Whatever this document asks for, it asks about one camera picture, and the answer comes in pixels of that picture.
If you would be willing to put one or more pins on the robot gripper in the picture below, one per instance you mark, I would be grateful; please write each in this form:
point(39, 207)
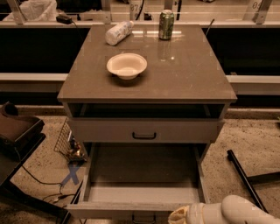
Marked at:
point(194, 214)

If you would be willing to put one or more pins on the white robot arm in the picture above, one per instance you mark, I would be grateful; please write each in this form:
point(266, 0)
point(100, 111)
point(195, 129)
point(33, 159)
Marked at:
point(232, 210)

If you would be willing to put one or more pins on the grey drawer cabinet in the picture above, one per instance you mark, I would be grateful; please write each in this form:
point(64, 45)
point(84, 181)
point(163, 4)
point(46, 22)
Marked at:
point(183, 79)

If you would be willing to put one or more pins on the black metal stand leg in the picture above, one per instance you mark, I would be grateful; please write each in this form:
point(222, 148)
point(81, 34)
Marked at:
point(251, 181)

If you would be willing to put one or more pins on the white paper bowl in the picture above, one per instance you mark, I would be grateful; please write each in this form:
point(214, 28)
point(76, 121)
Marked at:
point(127, 66)

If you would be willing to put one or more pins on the white plastic bottle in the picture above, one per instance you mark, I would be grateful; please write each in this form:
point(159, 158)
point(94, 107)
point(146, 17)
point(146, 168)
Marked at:
point(119, 32)

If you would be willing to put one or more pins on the green soda can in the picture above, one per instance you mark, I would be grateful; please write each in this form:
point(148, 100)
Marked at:
point(166, 21)

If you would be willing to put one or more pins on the black power adapter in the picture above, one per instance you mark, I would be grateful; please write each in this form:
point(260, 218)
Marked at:
point(64, 19)

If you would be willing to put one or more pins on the white plastic bag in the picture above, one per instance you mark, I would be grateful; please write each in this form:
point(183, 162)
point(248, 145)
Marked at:
point(31, 10)

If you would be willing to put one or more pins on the wire mesh basket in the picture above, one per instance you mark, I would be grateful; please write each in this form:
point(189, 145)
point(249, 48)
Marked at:
point(67, 146)

